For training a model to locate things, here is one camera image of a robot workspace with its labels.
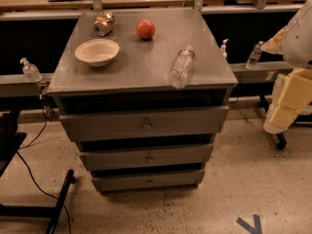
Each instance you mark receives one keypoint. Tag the white paper bowl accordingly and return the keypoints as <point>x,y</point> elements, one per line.
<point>97,52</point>

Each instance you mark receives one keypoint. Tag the grey drawer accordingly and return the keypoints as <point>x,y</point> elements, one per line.
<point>150,123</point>
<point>131,182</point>
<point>146,157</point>

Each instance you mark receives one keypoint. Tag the hand sanitizer pump bottle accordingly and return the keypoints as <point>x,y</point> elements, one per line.
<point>30,70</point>

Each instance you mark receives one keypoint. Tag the crushed gold soda can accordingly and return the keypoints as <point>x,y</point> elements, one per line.
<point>104,23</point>

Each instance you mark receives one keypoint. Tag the black rolling stand leg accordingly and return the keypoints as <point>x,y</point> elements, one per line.
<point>301,120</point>

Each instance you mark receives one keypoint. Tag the grey top drawer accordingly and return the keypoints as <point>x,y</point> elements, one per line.
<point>150,123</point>

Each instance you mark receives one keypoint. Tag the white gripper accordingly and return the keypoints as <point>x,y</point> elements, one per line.
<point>299,41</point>

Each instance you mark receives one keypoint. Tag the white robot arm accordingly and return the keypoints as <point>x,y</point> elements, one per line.
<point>294,41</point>

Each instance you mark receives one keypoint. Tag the small white pump bottle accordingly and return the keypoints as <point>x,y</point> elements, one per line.
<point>223,48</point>

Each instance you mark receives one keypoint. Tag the upright water bottle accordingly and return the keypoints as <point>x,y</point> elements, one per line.
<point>254,55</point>

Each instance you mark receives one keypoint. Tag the grey metal rail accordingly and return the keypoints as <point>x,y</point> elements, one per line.
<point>250,81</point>

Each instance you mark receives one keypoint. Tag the clear plastic water bottle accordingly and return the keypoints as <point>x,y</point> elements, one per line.
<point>182,68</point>

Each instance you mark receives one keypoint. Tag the grey bottom drawer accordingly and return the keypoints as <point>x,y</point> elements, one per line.
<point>131,182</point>

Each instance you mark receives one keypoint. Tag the grey three-drawer cabinet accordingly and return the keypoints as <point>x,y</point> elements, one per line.
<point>138,79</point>

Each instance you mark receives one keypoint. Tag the red apple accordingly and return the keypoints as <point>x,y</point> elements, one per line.
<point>145,29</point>

